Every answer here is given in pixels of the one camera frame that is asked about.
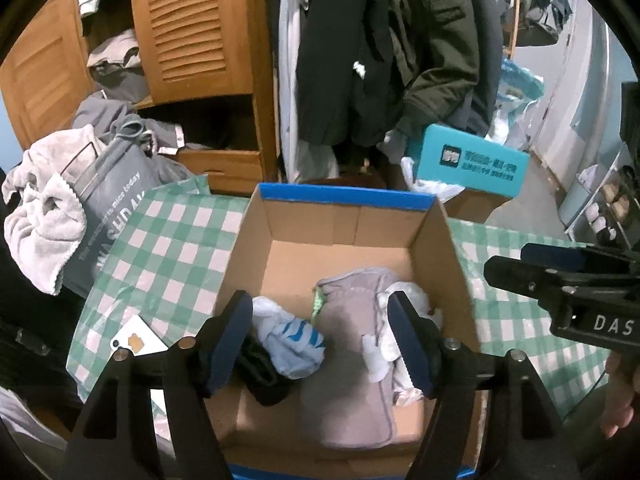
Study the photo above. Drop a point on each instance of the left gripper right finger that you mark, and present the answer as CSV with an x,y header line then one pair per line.
x,y
420,344

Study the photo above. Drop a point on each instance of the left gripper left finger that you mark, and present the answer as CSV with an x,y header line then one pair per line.
x,y
220,340

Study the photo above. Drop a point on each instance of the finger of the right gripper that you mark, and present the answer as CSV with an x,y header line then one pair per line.
x,y
588,259
515,275

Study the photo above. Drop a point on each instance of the white cloth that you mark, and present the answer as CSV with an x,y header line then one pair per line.
x,y
383,351

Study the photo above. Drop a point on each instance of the black sock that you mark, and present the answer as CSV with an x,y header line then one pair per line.
x,y
253,367

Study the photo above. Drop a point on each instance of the white blue sock bundle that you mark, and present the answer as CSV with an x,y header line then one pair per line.
x,y
295,347

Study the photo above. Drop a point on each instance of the grey fleece mitten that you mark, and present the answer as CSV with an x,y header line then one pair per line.
x,y
339,407

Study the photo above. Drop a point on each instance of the green knitted cloth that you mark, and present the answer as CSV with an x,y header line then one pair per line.
x,y
317,304

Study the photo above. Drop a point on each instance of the grey shoe rack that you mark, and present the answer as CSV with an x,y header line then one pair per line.
x,y
608,212

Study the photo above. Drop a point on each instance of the light blue trash bin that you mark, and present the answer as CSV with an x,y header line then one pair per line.
x,y
576,197

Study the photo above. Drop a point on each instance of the white phone with case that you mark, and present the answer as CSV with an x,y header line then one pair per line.
x,y
136,336

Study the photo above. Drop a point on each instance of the green checkered tablecloth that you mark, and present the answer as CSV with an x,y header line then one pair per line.
x,y
167,264

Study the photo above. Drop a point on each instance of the brown cardboard box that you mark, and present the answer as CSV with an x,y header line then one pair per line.
x,y
474,206

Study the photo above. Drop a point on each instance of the blue-rimmed cardboard box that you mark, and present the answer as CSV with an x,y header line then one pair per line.
x,y
324,254

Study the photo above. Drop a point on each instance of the white plastic bag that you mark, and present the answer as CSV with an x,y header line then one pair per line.
x,y
442,190

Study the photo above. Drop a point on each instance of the teal shoe box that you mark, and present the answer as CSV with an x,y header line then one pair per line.
x,y
451,156

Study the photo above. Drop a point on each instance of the blue translucent plastic bag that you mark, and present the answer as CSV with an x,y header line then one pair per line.
x,y
519,89

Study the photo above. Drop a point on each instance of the grey printed tote bag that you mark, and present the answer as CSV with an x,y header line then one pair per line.
x,y
109,190

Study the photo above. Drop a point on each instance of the light grey towel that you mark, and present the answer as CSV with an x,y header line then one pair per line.
x,y
49,222

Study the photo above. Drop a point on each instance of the black hanging coat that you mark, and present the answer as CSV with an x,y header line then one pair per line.
x,y
344,63

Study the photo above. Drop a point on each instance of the olive green jacket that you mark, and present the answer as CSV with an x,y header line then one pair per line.
x,y
447,64

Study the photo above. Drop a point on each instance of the wooden louvred wardrobe door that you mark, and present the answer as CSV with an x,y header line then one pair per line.
x,y
195,49

